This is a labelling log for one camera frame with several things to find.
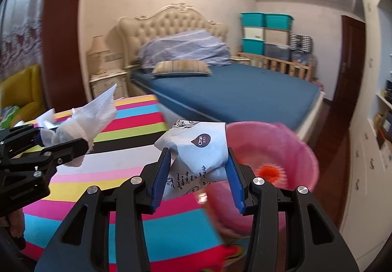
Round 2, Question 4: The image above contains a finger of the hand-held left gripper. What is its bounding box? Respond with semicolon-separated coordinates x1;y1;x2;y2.
0;137;95;174
0;124;43;158

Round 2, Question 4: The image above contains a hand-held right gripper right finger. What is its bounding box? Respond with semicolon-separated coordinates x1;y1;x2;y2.
225;147;360;272

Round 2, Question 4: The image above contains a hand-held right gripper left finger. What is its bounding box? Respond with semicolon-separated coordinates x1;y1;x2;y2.
35;147;172;272

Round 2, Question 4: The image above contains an orange pink foam fruit net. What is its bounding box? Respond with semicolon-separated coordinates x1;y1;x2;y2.
257;164;288;183

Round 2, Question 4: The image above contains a white blue printed paper packet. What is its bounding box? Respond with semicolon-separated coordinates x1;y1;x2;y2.
154;119;229;201

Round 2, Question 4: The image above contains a white tissue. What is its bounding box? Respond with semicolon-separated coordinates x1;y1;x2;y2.
36;83;118;168

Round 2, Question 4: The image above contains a pink plastic bucket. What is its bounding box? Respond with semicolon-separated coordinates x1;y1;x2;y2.
196;121;319;237

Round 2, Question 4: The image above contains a person's left hand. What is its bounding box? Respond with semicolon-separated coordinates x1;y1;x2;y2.
0;209;25;237

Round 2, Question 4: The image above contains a green tissue packet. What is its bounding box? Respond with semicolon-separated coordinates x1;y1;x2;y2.
0;105;20;128

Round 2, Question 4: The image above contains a yellow leather armchair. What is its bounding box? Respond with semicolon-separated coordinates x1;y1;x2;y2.
0;64;46;121

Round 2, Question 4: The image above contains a colourful striped tablecloth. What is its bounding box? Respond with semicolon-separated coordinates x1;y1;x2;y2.
21;95;245;263

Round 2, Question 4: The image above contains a cream carved nightstand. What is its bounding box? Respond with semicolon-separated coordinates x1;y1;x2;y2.
89;70;128;101

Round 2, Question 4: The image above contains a bed with blue sheet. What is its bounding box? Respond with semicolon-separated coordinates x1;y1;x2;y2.
130;62;325;141

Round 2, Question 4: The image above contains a patterned lace curtain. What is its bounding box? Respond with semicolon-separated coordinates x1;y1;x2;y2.
0;0;46;82

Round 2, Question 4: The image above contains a beige table lamp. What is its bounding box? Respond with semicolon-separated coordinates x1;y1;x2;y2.
86;35;112;75

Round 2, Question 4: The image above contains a striped beige pillow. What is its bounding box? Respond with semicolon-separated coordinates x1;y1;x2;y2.
152;60;212;77

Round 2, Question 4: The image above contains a grey striped duvet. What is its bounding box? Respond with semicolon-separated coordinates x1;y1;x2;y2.
137;30;232;72

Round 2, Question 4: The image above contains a white drawer cabinet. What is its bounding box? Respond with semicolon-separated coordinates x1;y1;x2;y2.
338;0;392;263

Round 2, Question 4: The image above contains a teal lidded storage bin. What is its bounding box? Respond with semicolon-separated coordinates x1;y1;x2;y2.
242;38;265;55
264;13;294;45
240;12;267;40

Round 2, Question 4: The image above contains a grey storage bin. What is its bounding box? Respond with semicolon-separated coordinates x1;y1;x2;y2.
264;43;291;62

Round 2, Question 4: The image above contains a black white patterned box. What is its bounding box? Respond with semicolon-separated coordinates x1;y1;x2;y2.
289;33;313;62

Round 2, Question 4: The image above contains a beige tufted headboard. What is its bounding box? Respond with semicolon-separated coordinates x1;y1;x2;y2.
117;3;230;68

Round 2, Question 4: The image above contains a dark wooden door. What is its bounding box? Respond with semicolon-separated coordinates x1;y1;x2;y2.
332;14;367;134

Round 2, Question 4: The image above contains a dark wooden door frame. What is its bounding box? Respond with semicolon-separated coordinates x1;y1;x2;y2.
41;0;92;113

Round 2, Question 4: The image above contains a wooden crib rail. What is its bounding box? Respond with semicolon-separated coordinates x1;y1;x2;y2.
236;51;314;81

